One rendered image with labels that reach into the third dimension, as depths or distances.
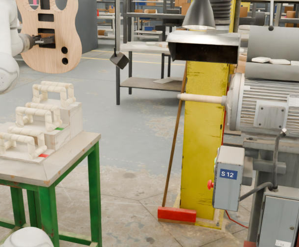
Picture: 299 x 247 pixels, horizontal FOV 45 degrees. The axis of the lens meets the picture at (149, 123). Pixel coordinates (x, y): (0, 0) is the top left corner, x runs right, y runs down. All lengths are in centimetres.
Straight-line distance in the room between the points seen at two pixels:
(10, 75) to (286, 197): 113
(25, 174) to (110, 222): 136
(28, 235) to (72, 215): 181
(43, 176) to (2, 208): 163
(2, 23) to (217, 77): 149
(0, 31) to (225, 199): 103
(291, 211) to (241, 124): 40
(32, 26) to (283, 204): 148
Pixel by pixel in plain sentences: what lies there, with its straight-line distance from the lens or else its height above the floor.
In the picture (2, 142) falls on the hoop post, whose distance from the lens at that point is 186.
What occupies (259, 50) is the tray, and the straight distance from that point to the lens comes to 165.
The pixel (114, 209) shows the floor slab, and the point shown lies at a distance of 306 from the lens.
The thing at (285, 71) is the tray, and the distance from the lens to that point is 152.
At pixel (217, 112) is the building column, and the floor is 91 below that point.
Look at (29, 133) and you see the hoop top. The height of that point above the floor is 104.
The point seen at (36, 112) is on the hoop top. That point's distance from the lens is 188.
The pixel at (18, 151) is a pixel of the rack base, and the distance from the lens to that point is 190.
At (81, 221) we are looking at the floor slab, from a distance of 295.
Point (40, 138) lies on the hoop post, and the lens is 182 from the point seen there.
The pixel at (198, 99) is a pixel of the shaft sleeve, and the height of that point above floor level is 125.
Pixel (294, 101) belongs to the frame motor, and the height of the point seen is 131.
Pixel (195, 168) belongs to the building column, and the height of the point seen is 45.
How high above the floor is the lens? 170
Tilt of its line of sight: 20 degrees down
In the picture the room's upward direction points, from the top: 1 degrees clockwise
